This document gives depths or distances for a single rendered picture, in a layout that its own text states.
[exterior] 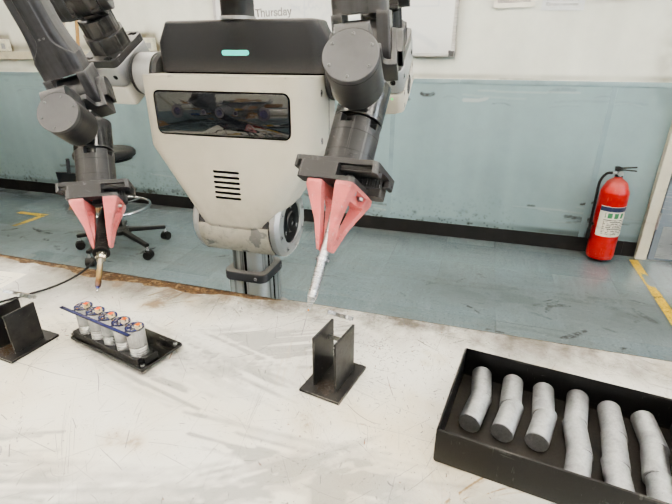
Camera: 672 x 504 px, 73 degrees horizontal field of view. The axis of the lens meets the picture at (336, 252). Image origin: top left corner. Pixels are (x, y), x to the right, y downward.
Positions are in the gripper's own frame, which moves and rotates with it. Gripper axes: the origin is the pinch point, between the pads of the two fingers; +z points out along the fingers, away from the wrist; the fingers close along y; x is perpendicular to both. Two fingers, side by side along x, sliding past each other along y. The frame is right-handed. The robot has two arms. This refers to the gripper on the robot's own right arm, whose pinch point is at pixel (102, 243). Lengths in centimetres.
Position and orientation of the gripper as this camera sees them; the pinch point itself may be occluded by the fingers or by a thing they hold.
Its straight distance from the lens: 80.0
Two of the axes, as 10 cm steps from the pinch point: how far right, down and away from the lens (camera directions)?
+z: 1.4, 9.9, -0.9
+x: -2.3, 1.2, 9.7
